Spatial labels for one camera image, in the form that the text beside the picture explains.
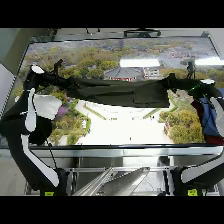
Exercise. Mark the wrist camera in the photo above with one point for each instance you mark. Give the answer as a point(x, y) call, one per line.
point(58, 65)
point(191, 68)

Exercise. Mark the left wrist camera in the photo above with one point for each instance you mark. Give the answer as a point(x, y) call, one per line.
point(58, 65)

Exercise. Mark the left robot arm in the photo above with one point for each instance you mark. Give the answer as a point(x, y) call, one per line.
point(30, 160)

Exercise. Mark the silver frame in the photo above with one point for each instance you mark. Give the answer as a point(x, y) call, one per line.
point(113, 152)

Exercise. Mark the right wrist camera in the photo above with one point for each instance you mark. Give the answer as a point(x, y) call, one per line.
point(191, 68)

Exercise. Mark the black chair base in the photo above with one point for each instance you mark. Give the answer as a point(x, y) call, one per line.
point(141, 32)

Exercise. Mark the red garment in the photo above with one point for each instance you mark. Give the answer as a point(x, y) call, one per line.
point(197, 110)

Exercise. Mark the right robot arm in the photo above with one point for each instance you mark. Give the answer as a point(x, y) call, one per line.
point(200, 173)

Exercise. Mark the blue garment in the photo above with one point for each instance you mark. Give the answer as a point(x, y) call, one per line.
point(208, 118)

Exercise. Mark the dark green garment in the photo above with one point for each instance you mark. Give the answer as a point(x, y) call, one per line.
point(133, 93)

